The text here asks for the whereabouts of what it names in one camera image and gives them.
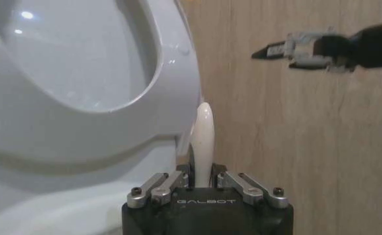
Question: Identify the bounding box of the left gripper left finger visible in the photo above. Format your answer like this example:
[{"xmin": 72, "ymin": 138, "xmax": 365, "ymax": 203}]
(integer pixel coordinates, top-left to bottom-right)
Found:
[{"xmin": 127, "ymin": 163, "xmax": 192, "ymax": 209}]

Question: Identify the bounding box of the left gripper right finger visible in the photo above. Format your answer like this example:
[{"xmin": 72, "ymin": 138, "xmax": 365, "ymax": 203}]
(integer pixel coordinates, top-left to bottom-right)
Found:
[{"xmin": 211, "ymin": 163, "xmax": 289, "ymax": 209}]

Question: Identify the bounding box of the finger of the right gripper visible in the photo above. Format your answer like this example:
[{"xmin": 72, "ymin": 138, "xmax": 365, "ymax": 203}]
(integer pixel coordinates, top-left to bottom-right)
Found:
[
  {"xmin": 288, "ymin": 47, "xmax": 333, "ymax": 71},
  {"xmin": 251, "ymin": 26, "xmax": 337, "ymax": 60}
]

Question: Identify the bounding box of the white toilet brush handle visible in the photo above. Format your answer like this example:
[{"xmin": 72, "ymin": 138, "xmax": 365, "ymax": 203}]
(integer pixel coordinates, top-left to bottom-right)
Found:
[{"xmin": 188, "ymin": 102, "xmax": 216, "ymax": 189}]

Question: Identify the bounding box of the white toilet seat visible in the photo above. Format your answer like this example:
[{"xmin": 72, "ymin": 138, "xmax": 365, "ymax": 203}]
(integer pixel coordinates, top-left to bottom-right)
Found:
[{"xmin": 0, "ymin": 0, "xmax": 205, "ymax": 170}]

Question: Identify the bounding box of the white ceramic toilet bowl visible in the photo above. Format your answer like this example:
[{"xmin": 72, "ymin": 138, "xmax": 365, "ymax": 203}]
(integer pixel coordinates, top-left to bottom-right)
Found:
[{"xmin": 0, "ymin": 0, "xmax": 199, "ymax": 235}]

